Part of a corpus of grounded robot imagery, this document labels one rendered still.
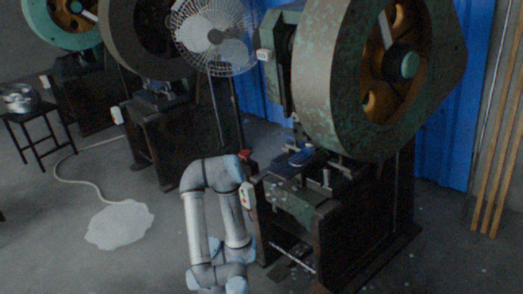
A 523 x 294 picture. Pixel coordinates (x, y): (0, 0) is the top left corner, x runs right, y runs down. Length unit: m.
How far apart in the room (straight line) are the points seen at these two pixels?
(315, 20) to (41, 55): 7.11
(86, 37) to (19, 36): 3.57
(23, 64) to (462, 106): 6.96
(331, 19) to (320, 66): 0.15
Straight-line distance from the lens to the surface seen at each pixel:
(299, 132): 2.08
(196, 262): 1.58
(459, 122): 3.04
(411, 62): 1.68
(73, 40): 4.64
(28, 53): 8.22
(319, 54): 1.42
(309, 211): 2.10
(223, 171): 1.59
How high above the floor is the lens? 1.89
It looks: 31 degrees down
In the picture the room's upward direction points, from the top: 8 degrees counter-clockwise
